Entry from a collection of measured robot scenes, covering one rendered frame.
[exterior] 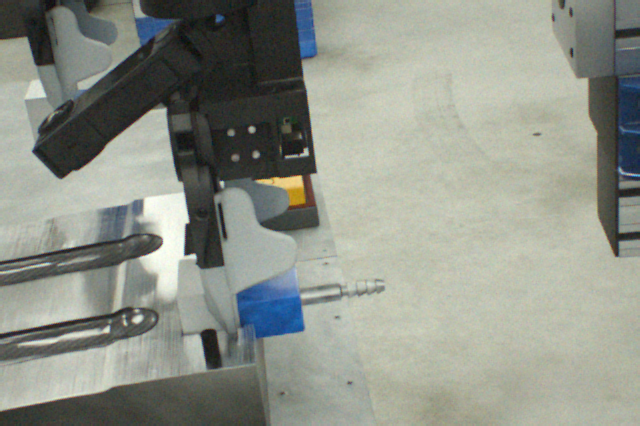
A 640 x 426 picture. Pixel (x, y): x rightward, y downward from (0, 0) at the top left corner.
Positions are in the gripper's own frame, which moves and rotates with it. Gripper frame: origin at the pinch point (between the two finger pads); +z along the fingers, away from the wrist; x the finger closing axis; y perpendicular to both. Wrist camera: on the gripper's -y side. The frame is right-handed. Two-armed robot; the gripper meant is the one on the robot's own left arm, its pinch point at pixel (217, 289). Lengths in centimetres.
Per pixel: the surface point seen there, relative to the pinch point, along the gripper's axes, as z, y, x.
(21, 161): 10, -22, 53
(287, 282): 0.1, 4.5, -0.3
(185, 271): -1.3, -1.8, 0.7
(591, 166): 91, 85, 198
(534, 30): 90, 100, 311
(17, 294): 2.0, -14.2, 7.2
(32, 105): -4.9, -14.2, 26.6
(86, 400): 2.2, -8.2, -6.9
